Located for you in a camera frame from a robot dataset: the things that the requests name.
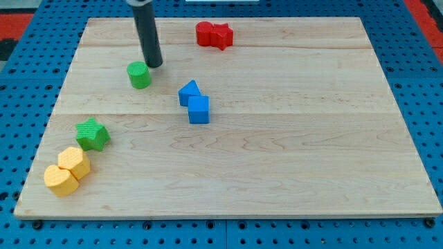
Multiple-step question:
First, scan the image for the black cylindrical robot arm rod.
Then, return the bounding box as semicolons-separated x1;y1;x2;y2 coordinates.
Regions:
126;0;163;68

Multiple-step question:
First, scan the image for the red star block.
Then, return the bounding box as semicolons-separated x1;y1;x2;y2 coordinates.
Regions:
210;23;234;50

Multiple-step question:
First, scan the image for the green star block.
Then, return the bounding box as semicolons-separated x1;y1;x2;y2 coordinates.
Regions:
75;117;110;151

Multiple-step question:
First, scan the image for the blue cube block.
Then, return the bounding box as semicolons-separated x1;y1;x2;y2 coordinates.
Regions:
188;95;210;124

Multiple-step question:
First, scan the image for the blue triangle block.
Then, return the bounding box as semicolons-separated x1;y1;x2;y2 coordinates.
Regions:
178;80;201;107

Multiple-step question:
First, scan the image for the wooden board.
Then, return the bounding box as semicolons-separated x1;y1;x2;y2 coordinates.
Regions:
15;17;442;220

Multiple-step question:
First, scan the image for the red cylinder block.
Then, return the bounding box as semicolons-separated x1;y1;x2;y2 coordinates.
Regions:
195;21;213;46

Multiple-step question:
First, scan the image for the green cylinder block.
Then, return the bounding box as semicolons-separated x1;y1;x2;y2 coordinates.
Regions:
127;61;152;89

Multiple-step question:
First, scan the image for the yellow hexagon block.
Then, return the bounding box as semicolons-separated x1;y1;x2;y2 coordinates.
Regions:
57;147;91;180

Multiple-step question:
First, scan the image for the yellow heart block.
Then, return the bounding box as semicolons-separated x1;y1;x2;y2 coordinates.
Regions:
44;165;80;197

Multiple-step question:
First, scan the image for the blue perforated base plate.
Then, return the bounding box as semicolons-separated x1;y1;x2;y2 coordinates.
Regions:
1;0;442;248

